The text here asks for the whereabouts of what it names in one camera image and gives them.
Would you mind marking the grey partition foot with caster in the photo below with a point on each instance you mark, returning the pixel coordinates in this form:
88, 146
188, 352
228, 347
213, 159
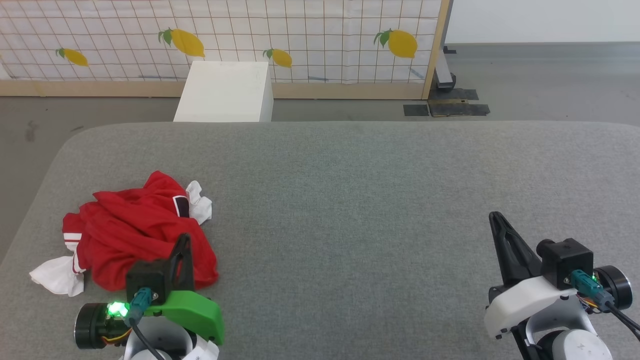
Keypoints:
444, 72

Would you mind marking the white rectangular box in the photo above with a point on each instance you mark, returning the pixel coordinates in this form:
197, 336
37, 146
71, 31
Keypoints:
225, 92

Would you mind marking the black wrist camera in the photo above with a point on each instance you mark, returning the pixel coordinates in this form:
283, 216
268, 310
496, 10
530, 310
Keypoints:
567, 260
147, 280

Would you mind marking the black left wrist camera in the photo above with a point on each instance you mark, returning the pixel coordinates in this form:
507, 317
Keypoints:
147, 280

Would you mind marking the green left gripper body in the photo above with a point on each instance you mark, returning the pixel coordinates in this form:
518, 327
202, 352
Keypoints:
195, 312

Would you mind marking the black floor plate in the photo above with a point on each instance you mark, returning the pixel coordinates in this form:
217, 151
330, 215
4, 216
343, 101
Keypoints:
455, 94

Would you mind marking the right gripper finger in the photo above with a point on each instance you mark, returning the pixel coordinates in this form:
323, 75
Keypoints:
512, 255

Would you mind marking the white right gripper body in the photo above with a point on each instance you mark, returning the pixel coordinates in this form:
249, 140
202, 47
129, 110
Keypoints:
525, 302

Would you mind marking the lemon print partition panel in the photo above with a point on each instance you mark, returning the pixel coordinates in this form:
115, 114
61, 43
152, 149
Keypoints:
320, 30

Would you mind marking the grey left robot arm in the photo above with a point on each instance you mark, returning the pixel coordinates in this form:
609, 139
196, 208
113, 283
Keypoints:
92, 325

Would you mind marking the dark brown floor plate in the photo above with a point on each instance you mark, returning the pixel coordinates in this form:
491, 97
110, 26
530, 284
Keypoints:
460, 109

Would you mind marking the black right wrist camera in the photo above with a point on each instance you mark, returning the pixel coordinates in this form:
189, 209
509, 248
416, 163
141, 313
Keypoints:
567, 260

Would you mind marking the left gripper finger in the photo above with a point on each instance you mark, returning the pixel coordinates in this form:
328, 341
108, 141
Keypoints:
184, 265

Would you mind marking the red and white jersey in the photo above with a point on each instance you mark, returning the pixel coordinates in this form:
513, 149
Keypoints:
135, 225

